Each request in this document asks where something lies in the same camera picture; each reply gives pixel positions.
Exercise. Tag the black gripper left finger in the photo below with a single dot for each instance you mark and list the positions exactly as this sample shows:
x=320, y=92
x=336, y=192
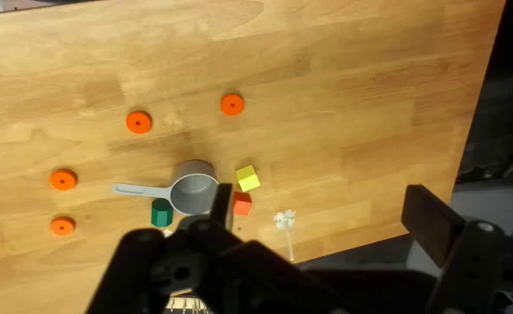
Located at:
x=170, y=272

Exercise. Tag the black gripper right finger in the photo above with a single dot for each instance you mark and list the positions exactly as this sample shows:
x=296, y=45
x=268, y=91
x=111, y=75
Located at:
x=477, y=267

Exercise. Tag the green block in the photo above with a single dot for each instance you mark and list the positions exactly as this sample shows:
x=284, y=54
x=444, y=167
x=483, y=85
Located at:
x=162, y=213

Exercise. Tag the grey measuring cup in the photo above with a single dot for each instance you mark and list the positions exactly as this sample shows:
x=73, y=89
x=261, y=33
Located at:
x=197, y=193

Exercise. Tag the red block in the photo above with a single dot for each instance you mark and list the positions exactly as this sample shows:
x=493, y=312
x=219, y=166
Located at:
x=244, y=204

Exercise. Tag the yellow block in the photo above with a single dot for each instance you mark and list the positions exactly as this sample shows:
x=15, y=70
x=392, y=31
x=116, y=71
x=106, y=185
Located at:
x=249, y=178

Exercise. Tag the orange disc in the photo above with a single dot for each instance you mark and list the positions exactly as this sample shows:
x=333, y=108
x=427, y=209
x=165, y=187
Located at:
x=64, y=180
x=139, y=122
x=233, y=103
x=64, y=225

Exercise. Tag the white peg stand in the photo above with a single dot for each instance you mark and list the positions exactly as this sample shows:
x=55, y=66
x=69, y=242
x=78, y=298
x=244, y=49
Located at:
x=286, y=220

